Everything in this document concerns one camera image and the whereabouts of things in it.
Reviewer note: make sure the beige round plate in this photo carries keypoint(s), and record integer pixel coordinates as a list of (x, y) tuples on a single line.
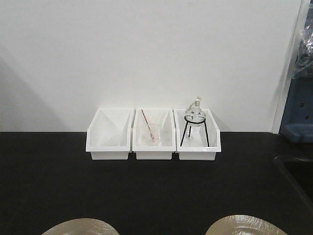
[(82, 226), (240, 224)]

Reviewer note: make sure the middle white plastic bin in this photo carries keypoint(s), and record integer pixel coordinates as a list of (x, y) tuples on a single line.
[(167, 147)]

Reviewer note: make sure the glass beaker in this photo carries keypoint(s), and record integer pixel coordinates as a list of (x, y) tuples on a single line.
[(156, 129)]

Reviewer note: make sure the white plastic bin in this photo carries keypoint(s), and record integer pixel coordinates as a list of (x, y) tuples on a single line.
[(197, 143), (167, 147), (109, 134)]

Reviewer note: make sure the left white plastic bin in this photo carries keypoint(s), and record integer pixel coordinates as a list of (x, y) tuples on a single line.
[(109, 134)]

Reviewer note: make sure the glass stirring rod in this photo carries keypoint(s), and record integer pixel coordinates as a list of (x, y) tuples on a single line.
[(148, 126)]

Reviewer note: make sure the black lab sink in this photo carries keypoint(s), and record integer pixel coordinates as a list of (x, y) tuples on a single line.
[(299, 173)]

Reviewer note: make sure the glass alcohol lamp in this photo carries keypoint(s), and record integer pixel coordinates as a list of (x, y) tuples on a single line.
[(194, 115)]

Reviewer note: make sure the clear plastic bag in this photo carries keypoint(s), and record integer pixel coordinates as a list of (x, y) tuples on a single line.
[(304, 60)]

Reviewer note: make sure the right white plastic bin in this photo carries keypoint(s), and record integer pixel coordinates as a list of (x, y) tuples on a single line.
[(197, 143)]

